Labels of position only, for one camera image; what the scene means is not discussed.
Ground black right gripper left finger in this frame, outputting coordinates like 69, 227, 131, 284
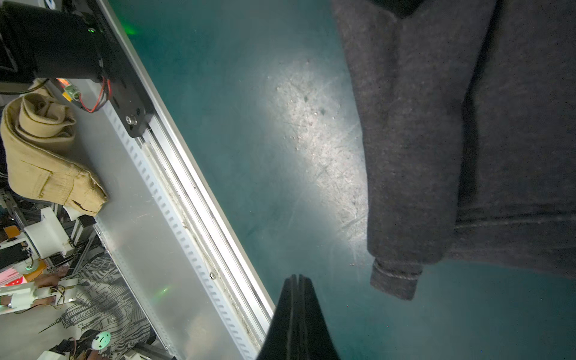
257, 274, 298, 360

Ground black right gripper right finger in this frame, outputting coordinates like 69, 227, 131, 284
296, 275, 340, 359

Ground dark grey long pants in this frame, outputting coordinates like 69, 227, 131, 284
332, 1, 575, 300

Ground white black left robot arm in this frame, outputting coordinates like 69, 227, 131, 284
1, 1, 104, 83

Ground beige folded trousers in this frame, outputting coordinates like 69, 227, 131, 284
1, 89, 108, 217

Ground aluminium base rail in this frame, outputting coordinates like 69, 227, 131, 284
89, 0, 276, 356

